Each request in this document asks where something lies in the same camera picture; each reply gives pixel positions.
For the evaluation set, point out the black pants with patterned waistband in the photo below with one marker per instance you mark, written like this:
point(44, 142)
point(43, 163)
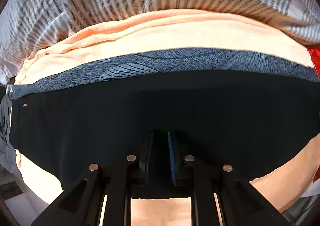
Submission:
point(252, 111)

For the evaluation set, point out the red patterned bag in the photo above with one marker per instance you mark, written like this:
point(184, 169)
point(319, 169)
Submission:
point(315, 57)

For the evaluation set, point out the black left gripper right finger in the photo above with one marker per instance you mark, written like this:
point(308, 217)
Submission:
point(218, 196)

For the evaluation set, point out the peach orange blanket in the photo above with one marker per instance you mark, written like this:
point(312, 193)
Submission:
point(156, 201)

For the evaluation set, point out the dark grey jacket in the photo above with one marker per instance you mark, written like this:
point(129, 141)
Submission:
point(8, 153)

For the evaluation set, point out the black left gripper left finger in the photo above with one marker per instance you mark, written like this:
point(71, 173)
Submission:
point(101, 196)

